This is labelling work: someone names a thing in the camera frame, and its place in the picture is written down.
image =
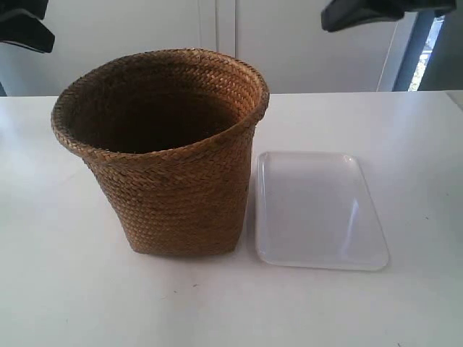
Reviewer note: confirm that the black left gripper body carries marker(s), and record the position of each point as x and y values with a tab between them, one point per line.
21	25

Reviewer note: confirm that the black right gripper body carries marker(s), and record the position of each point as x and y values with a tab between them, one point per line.
342	14

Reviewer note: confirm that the brown woven basket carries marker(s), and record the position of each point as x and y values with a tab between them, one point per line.
168	137

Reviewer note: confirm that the white rectangular plastic tray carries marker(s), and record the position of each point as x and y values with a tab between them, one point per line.
314	210

